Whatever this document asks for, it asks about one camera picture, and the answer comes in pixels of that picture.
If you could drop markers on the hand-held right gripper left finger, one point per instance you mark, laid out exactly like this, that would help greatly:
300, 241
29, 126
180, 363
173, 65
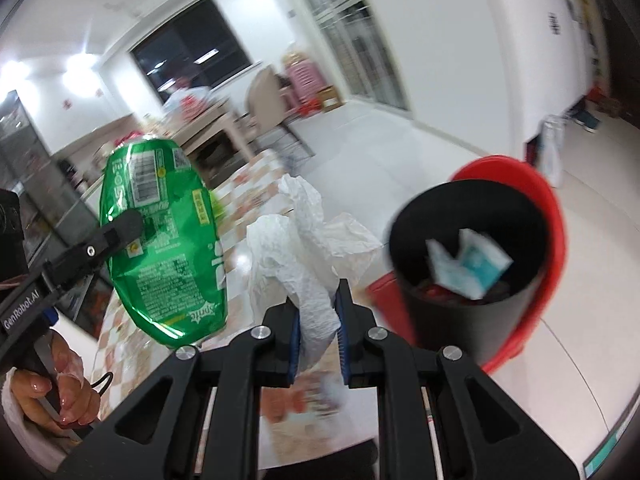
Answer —
294, 340

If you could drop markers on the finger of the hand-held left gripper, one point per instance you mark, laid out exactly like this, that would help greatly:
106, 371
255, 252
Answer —
95, 247

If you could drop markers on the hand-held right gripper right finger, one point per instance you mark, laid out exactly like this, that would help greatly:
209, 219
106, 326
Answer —
342, 340

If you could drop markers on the white paper towel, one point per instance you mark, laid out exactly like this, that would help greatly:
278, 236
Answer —
310, 280

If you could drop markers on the crushed green soda can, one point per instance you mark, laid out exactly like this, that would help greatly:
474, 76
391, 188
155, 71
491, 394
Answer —
165, 270

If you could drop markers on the black trash bin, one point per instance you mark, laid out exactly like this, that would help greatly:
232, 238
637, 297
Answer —
475, 330

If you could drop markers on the white teal paper packet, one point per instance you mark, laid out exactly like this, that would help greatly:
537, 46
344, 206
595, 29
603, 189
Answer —
470, 265

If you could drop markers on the person's left hand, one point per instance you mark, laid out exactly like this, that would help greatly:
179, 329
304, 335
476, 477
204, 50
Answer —
60, 390

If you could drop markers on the glass display cabinet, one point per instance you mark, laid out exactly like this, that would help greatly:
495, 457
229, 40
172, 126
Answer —
45, 175

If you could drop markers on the beige side table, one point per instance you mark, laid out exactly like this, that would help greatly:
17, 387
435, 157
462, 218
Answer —
215, 132

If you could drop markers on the white red-printed plastic bag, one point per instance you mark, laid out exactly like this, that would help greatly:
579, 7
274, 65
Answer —
192, 97

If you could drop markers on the dark window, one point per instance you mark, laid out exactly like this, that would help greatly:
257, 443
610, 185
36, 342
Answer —
187, 47

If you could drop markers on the beige upholstered chairs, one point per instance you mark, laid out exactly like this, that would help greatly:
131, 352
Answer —
270, 105

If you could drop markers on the red bin black liner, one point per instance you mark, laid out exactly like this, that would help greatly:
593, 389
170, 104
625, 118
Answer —
555, 240

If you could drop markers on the cardboard box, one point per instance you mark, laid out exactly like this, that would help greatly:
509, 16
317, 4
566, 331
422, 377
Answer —
331, 97

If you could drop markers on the pink plastic stools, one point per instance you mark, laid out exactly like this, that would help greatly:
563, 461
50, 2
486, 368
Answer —
302, 82

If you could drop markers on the sliding glass door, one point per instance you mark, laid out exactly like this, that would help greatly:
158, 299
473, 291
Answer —
365, 30

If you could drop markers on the blue shoes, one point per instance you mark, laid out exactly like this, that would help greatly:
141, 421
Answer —
587, 121

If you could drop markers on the white storage cabinet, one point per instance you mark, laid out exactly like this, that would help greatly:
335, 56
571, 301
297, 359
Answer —
540, 50

